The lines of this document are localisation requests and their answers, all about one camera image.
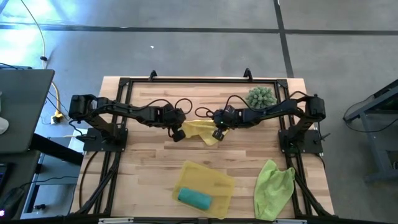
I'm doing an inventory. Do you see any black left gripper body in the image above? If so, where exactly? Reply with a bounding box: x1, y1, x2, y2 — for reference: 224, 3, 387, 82
160, 107, 187, 130

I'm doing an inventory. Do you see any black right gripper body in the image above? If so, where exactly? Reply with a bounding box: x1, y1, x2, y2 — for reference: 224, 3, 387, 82
213, 108, 242, 128

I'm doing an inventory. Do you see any yellow microfiber towel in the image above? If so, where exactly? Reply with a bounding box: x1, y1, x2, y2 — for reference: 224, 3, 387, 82
181, 119, 229, 146

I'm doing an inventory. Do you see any yellow translucent plastic basket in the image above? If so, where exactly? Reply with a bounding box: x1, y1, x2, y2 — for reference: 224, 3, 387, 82
172, 160, 236, 220

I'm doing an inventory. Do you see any teal microfiber towel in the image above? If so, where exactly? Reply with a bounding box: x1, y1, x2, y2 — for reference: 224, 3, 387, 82
177, 187, 213, 210

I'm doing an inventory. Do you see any lime green microfiber towel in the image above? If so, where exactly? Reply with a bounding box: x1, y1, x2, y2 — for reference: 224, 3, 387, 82
253, 159, 295, 222

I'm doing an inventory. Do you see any green spiky plant ball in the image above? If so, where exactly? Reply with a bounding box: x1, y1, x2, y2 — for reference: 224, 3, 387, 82
245, 86, 277, 110

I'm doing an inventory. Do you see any yellow power plug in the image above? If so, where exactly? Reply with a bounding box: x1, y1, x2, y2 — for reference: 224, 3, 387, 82
50, 111, 65, 125

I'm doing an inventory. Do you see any light grey cabinet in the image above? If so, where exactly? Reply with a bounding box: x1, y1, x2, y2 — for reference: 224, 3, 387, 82
21, 136, 82, 218

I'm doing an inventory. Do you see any grey desk top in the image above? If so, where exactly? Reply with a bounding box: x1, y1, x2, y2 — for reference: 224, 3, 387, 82
0, 68, 55, 155

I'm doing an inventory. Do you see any blue-grey metal cart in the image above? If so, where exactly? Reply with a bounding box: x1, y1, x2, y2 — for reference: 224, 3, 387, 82
343, 79, 398, 184

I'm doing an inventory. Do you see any black desk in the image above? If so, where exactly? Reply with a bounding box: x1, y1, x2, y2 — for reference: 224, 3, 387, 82
0, 133, 85, 220

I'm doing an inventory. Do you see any white round object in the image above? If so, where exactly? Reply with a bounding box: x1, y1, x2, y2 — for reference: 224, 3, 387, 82
0, 116, 9, 136

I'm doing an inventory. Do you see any black computer mouse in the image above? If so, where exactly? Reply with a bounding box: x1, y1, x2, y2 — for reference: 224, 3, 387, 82
0, 186, 25, 218

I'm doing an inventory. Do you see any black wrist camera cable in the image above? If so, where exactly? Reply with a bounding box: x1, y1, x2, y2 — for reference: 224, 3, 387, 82
136, 98, 193, 116
195, 95, 259, 119

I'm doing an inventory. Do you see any black metal table frame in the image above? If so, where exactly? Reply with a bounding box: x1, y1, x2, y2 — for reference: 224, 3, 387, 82
70, 76, 335, 218

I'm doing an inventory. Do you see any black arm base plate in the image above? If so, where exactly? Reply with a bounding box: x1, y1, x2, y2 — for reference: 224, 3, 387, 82
278, 129, 324, 155
83, 127, 129, 153

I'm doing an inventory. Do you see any silver edge bracket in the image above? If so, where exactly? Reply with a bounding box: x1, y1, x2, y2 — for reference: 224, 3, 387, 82
272, 218, 308, 224
98, 217, 135, 224

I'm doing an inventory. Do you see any yellow cable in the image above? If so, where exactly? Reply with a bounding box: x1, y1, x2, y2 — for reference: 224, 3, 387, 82
19, 0, 63, 114

